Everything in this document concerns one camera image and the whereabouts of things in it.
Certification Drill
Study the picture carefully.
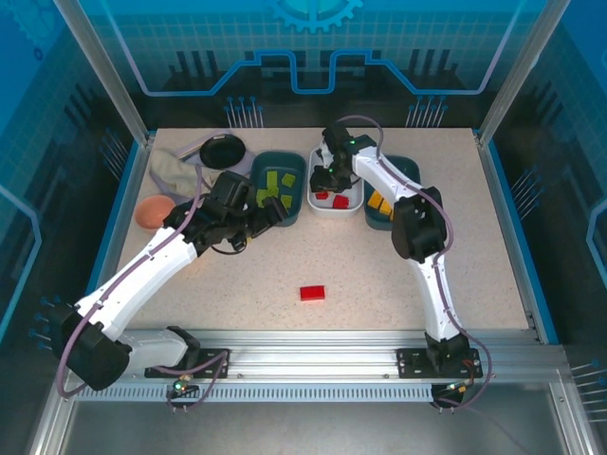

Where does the white plastic container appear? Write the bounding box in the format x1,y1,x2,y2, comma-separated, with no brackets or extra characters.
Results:
306,145,366,220

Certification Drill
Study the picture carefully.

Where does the teal container for green bricks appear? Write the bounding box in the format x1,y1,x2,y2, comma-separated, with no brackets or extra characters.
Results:
249,151,307,228

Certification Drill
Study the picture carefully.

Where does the lavender plastic tray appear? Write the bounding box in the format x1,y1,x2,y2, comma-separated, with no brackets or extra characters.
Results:
174,128,260,189

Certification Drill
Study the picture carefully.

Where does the teal container for yellow bricks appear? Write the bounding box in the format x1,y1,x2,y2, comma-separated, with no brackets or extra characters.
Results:
363,155,423,232

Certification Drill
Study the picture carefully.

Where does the beige cloth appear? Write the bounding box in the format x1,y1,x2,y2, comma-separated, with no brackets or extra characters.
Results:
149,148,225,202

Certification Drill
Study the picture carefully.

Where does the orange pink bowl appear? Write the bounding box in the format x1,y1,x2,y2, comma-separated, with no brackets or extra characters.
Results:
134,193,178,231

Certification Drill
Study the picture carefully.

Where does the black round bowl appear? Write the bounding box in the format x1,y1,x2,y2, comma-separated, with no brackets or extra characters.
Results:
198,134,248,170

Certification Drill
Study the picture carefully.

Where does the grey metal front shelf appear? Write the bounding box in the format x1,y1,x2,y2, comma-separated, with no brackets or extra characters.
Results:
27,369,590,455

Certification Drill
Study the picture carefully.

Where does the aluminium table side rail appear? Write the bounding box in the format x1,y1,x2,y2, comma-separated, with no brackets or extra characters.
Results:
475,132,547,345
84,135,156,295

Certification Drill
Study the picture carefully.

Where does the aluminium front rail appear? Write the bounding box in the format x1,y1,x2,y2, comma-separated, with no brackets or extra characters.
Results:
62,328,566,381

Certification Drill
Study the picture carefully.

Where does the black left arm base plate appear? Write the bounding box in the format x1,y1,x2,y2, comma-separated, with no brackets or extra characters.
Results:
144,347,231,380

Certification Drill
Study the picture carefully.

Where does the slotted grey cable duct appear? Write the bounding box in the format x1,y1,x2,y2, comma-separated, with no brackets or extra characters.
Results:
73,384,435,405

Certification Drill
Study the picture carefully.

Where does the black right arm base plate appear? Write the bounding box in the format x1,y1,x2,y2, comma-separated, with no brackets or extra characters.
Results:
395,346,485,380

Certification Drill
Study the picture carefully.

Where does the aluminium frame post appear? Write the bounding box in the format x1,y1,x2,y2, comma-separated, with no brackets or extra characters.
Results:
475,0,571,146
52,0,156,144

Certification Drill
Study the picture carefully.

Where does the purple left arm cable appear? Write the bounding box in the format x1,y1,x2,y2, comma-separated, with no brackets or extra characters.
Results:
54,163,232,414

